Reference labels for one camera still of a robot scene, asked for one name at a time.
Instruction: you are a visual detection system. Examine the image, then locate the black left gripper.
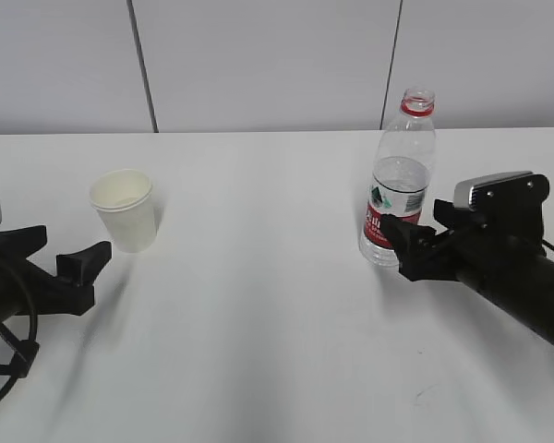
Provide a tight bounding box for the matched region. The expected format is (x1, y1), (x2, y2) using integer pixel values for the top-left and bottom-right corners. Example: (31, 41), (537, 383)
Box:
(0, 225), (112, 321)

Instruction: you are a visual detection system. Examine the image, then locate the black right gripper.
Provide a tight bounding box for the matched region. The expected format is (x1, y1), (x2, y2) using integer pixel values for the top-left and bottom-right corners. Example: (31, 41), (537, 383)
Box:
(379, 199), (545, 281)

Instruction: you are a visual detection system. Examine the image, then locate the clear water bottle red label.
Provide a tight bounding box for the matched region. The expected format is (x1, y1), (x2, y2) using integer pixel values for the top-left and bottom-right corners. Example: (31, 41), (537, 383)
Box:
(359, 87), (436, 267)

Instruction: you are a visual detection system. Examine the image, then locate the white paper cup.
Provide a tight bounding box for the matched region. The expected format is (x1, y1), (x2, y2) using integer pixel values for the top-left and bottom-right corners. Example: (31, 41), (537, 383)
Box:
(89, 169), (157, 253)

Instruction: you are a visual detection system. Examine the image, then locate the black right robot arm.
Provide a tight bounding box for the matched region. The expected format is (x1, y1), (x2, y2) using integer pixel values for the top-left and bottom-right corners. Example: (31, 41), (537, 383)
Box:
(379, 200), (554, 346)

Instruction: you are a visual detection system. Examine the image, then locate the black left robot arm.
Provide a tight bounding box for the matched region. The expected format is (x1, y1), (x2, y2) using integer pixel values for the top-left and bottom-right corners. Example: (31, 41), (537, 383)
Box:
(0, 225), (112, 322)

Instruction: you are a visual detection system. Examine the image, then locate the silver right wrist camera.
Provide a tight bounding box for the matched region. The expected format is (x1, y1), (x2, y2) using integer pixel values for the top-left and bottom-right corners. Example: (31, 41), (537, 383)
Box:
(452, 171), (550, 245)

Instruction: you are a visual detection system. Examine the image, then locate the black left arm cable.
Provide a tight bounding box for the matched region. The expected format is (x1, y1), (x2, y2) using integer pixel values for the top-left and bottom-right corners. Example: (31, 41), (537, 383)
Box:
(0, 251), (42, 412)

